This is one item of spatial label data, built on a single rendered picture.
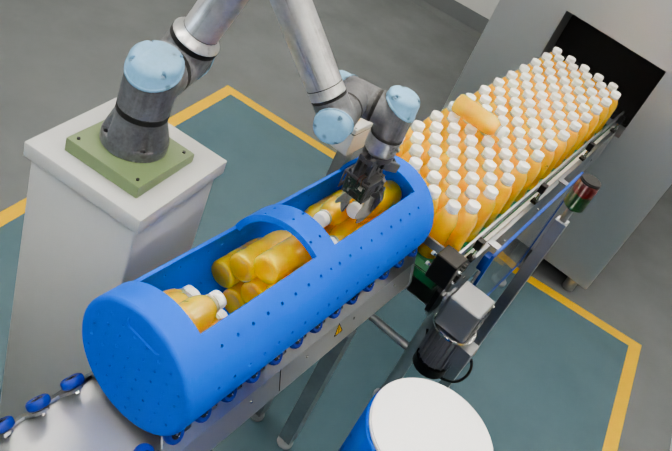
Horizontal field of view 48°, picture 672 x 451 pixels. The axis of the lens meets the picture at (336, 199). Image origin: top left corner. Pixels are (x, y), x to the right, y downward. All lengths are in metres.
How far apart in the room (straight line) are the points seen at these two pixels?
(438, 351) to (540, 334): 1.43
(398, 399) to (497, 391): 1.71
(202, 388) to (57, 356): 0.81
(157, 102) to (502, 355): 2.27
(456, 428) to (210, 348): 0.58
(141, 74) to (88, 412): 0.67
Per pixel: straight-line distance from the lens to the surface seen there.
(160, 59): 1.63
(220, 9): 1.65
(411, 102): 1.60
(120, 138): 1.69
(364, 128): 2.26
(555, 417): 3.43
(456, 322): 2.26
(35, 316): 2.09
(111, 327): 1.43
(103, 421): 1.57
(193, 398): 1.37
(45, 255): 1.92
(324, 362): 2.40
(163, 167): 1.71
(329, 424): 2.88
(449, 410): 1.70
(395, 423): 1.62
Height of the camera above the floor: 2.25
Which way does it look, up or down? 36 degrees down
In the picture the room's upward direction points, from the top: 25 degrees clockwise
